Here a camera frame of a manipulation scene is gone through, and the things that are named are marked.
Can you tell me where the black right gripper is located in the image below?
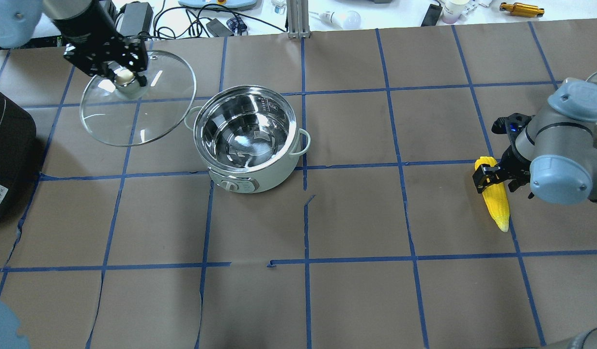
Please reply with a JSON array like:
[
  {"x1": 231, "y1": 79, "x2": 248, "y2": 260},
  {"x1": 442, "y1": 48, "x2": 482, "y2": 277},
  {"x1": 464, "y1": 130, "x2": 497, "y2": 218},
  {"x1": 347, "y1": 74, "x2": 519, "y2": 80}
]
[{"x1": 472, "y1": 113, "x2": 533, "y2": 194}]

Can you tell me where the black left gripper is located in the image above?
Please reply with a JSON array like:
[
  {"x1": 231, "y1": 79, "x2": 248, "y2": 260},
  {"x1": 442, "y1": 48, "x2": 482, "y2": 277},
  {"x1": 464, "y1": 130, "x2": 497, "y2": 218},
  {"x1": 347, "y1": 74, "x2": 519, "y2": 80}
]
[{"x1": 53, "y1": 0, "x2": 148, "y2": 88}]

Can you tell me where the yellow corn cob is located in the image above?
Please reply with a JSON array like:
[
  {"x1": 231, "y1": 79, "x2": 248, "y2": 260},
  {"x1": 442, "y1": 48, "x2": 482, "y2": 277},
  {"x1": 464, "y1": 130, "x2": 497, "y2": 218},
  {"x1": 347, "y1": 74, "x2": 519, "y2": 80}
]
[{"x1": 475, "y1": 156, "x2": 510, "y2": 232}]

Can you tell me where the glass pot lid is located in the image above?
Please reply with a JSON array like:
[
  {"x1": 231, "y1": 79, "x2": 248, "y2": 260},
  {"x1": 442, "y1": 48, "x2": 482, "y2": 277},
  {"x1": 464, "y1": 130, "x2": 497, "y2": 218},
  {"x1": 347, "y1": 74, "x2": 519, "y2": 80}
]
[{"x1": 79, "y1": 49, "x2": 197, "y2": 147}]

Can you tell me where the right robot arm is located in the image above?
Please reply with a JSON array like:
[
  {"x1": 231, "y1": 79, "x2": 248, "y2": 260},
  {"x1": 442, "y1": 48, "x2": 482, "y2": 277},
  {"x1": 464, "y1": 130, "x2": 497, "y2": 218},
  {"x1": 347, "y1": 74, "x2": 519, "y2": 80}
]
[{"x1": 472, "y1": 79, "x2": 597, "y2": 205}]

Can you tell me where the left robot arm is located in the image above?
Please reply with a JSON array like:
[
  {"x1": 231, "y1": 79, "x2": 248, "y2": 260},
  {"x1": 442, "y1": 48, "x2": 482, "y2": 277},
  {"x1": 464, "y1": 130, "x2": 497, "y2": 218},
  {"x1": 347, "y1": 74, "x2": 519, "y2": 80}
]
[{"x1": 0, "y1": 0, "x2": 148, "y2": 88}]

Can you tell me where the pale green electric pot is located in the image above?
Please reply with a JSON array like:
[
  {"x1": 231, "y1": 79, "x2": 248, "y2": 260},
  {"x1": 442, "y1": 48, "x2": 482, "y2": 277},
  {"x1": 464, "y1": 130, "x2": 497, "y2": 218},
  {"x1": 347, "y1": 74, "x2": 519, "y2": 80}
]
[{"x1": 189, "y1": 85, "x2": 312, "y2": 194}]

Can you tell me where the black power adapter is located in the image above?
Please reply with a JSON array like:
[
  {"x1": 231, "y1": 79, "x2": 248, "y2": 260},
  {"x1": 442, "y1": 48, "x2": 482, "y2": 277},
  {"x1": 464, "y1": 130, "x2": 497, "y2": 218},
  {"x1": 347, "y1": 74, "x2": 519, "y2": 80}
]
[{"x1": 118, "y1": 2, "x2": 153, "y2": 37}]

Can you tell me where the blue teach pendant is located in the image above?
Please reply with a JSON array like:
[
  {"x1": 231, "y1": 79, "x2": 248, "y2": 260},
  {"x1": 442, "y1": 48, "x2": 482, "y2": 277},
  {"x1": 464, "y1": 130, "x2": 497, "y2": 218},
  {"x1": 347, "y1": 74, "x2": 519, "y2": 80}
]
[{"x1": 177, "y1": 0, "x2": 259, "y2": 11}]

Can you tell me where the black rice cooker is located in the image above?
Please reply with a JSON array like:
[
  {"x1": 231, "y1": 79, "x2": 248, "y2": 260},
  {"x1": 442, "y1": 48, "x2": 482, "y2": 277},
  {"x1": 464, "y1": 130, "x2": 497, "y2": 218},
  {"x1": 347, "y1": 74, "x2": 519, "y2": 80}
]
[{"x1": 0, "y1": 92, "x2": 36, "y2": 220}]

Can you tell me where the white paper cup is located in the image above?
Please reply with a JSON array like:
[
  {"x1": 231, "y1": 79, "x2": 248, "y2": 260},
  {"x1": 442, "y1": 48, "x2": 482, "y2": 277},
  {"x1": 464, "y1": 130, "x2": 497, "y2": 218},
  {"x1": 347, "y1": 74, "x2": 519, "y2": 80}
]
[{"x1": 441, "y1": 0, "x2": 470, "y2": 25}]

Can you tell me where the black phone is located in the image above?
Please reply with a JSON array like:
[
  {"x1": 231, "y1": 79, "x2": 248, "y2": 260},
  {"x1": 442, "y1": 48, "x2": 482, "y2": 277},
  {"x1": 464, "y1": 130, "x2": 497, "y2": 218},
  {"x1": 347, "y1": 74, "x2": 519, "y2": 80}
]
[{"x1": 420, "y1": 4, "x2": 443, "y2": 27}]

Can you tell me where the aluminium frame post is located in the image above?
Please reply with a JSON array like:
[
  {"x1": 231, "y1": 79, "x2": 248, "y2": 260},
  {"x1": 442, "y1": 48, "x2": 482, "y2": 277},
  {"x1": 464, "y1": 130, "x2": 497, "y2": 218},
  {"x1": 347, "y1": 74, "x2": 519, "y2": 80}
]
[{"x1": 286, "y1": 0, "x2": 311, "y2": 39}]

